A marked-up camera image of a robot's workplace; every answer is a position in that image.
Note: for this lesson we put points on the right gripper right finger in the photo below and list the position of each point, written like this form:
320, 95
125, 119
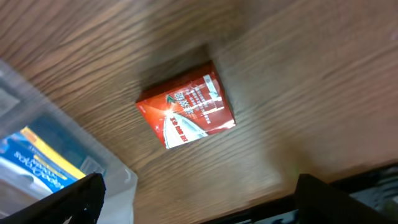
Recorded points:
320, 203

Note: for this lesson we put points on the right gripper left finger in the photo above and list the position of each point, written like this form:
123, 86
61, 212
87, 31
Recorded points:
80, 202

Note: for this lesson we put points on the blue VapoDrops box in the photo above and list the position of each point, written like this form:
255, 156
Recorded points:
31, 164

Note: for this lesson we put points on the red medicine box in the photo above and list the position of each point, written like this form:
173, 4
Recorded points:
187, 108

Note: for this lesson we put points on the clear plastic container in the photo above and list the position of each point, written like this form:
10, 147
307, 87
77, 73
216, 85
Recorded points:
22, 105

